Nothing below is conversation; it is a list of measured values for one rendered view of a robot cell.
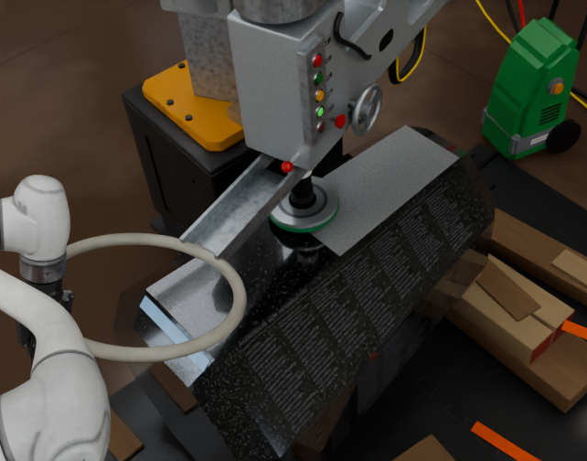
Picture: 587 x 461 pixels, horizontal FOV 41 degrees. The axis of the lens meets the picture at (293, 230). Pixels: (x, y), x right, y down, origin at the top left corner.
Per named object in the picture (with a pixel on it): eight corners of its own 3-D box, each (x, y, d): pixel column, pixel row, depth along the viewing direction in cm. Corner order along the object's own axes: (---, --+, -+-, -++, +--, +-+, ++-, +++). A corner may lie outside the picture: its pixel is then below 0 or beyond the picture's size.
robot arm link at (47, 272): (75, 254, 157) (74, 279, 160) (52, 233, 163) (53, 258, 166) (32, 266, 152) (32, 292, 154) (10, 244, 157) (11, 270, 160)
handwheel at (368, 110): (354, 106, 227) (353, 63, 215) (385, 117, 222) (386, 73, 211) (326, 137, 219) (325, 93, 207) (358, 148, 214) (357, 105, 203)
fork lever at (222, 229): (314, 100, 240) (313, 86, 237) (368, 119, 232) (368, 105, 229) (171, 246, 203) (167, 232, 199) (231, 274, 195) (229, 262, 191)
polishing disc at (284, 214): (253, 201, 240) (253, 198, 239) (307, 167, 248) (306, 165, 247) (297, 240, 228) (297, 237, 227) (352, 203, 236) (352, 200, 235)
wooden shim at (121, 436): (82, 419, 288) (81, 417, 287) (105, 402, 292) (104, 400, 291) (121, 465, 275) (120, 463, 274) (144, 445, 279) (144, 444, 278)
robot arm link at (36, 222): (67, 234, 163) (-1, 237, 159) (68, 166, 156) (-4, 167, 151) (72, 262, 155) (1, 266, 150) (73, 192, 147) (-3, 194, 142)
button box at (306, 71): (320, 126, 205) (314, 34, 184) (329, 130, 204) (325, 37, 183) (304, 144, 201) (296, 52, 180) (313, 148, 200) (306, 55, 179)
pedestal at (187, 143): (148, 223, 354) (108, 92, 299) (263, 155, 379) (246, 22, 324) (235, 312, 318) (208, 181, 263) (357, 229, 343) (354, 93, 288)
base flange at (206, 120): (139, 92, 298) (135, 82, 294) (242, 38, 316) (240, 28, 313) (213, 156, 271) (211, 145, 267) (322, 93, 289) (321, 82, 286)
